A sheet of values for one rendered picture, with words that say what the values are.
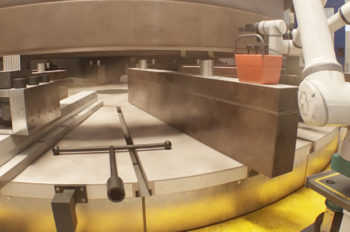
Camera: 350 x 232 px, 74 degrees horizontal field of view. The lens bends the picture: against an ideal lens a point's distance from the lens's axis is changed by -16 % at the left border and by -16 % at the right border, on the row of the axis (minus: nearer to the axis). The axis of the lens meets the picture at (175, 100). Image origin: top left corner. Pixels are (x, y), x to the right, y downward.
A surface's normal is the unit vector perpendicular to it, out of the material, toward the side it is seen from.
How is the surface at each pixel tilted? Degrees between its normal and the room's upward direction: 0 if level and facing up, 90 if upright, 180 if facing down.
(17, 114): 90
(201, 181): 90
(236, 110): 90
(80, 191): 90
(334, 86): 62
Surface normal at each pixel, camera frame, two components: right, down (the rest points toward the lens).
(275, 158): 0.42, 0.14
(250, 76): -0.88, 0.18
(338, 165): -0.96, 0.04
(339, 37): -0.71, 0.11
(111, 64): 0.71, 0.11
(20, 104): 0.04, 0.15
